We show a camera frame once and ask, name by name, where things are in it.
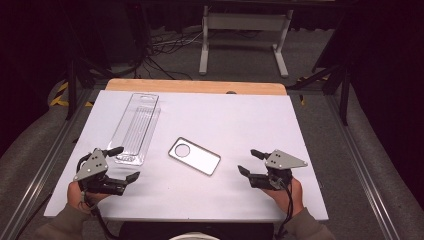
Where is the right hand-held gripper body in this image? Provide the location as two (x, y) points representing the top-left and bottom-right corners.
(248, 149), (308, 192)

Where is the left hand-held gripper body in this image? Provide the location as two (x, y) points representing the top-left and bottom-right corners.
(73, 148), (129, 197)

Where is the clear plastic blister package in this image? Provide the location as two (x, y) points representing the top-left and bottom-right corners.
(107, 92), (162, 167)

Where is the grey phone case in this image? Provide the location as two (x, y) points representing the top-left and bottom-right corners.
(167, 136), (222, 177)

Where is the person's left hand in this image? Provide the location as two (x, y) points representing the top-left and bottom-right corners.
(67, 181), (112, 215)

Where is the person's right hand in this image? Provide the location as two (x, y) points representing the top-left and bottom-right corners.
(262, 177), (305, 217)

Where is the white table board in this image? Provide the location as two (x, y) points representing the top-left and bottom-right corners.
(43, 89), (330, 223)

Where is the yellow black floor tape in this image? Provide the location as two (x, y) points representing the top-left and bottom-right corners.
(49, 81), (95, 109)

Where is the black tripod stand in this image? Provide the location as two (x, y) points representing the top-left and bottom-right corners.
(64, 58), (113, 122)
(285, 61), (353, 127)

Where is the wooden table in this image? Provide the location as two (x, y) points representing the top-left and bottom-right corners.
(105, 78), (288, 97)

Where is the white metal stand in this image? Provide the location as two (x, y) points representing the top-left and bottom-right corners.
(198, 5), (295, 79)

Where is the right hand-held gripper cable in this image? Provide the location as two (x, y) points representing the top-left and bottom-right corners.
(273, 181), (295, 240)

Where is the hand-held gripper cable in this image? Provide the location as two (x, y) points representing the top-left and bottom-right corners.
(76, 156), (118, 240)
(273, 181), (295, 240)

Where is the aluminium floor rail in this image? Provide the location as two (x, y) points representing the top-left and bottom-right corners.
(324, 94), (403, 240)
(0, 88), (97, 240)

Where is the left hand-held gripper cable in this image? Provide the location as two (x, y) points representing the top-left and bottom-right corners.
(76, 156), (118, 240)

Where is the bundle of floor cables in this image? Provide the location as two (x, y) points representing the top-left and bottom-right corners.
(133, 28), (205, 81)

